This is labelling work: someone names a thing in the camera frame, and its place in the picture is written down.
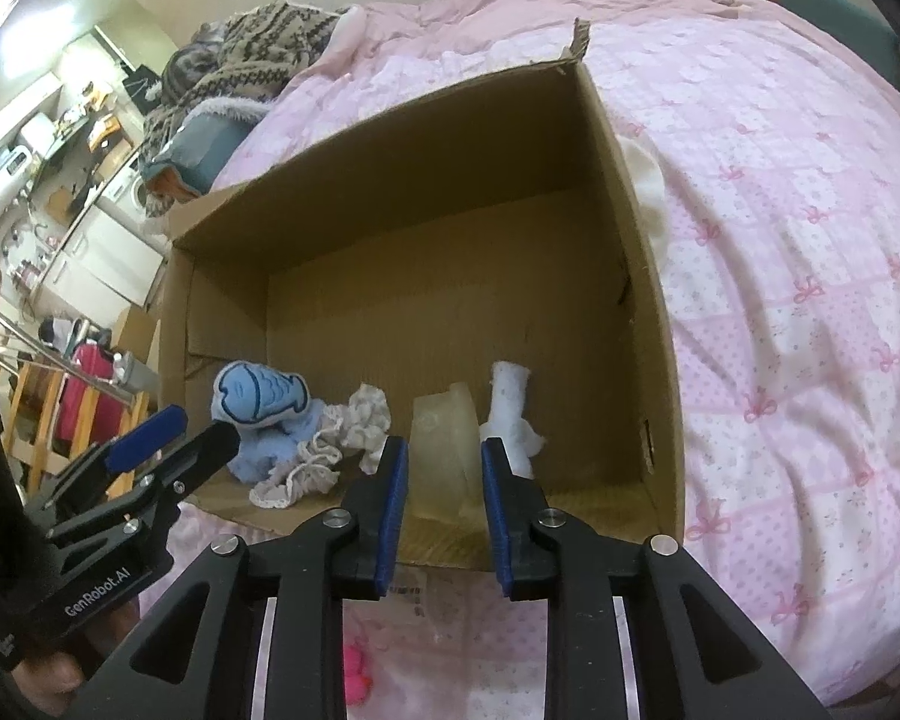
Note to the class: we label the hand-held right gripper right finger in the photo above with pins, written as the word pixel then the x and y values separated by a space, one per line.
pixel 499 517

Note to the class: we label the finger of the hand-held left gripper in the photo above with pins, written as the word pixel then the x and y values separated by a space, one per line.
pixel 202 454
pixel 146 439

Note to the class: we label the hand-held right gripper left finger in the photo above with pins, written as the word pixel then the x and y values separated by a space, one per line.
pixel 391 517

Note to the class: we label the light blue fuzzy cloth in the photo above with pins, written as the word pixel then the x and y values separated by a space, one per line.
pixel 270 450

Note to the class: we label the blue fish plush toy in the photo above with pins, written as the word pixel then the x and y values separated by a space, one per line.
pixel 251 390

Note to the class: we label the translucent beige soft piece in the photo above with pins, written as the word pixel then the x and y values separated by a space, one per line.
pixel 442 450

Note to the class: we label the white lace cloth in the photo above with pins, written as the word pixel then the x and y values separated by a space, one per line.
pixel 364 412

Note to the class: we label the white knotted cloth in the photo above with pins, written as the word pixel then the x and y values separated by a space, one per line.
pixel 510 397

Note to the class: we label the brown cardboard box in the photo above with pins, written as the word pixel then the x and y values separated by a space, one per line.
pixel 457 277

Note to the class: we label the pink soft toy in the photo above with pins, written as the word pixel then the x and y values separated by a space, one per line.
pixel 356 671

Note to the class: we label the person's left hand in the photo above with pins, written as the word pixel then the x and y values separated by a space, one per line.
pixel 52 675

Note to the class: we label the grey bin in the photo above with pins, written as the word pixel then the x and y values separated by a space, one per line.
pixel 139 382

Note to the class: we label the red suitcase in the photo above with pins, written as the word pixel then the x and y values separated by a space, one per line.
pixel 86 382

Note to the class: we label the metal drying rack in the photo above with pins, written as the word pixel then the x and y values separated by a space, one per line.
pixel 45 356

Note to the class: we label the white kitchen cabinet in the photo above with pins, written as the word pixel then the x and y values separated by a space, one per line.
pixel 112 262

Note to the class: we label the white washing machine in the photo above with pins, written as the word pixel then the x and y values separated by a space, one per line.
pixel 131 191

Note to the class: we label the black hanging garment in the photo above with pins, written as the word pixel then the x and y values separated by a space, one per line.
pixel 142 86

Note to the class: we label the grey tabby cat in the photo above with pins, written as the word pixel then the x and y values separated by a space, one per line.
pixel 187 67

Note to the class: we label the patterned knit blanket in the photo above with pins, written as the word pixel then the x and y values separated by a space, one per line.
pixel 270 37

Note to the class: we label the yellow wooden frame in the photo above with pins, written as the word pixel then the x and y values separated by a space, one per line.
pixel 26 420

